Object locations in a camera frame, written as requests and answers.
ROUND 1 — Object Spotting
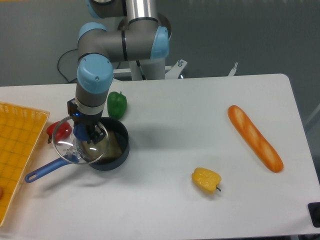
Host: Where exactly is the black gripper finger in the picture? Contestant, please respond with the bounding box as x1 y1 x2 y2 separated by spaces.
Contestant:
86 126 97 144
94 124 106 143

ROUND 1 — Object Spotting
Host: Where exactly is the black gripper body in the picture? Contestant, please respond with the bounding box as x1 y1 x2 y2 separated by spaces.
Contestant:
67 99 103 134

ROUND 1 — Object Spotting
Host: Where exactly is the dark blue saucepan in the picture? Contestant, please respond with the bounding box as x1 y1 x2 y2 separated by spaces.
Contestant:
24 117 130 183

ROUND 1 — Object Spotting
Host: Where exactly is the glass lid blue knob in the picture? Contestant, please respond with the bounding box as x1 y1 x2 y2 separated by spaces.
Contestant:
51 116 110 165

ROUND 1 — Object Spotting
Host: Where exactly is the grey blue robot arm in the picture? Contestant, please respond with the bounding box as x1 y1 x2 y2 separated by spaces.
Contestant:
67 0 170 144

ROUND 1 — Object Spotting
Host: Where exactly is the bread slice in pot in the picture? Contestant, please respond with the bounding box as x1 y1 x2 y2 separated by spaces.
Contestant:
78 131 123 162

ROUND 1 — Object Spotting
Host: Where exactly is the red bell pepper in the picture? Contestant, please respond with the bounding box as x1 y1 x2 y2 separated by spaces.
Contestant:
46 121 72 144

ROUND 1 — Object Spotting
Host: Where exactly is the green bell pepper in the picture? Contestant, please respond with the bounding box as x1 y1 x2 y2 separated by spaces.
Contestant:
107 91 128 120

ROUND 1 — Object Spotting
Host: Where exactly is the yellow woven basket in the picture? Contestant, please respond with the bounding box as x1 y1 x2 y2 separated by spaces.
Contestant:
0 102 50 227

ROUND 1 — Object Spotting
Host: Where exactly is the yellow bell pepper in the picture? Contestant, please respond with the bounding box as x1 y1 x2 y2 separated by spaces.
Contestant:
191 167 222 195

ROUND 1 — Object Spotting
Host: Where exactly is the orange baguette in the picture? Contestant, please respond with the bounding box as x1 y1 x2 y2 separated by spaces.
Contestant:
227 105 284 173

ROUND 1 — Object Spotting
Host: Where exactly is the black corner device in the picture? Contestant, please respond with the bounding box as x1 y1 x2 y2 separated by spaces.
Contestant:
307 202 320 228

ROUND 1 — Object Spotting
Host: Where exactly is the black floor cable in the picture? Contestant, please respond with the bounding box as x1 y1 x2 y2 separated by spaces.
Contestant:
57 47 81 84

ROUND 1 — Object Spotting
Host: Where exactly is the white metal bracket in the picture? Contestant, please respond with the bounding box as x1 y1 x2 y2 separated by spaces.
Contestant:
228 62 238 77

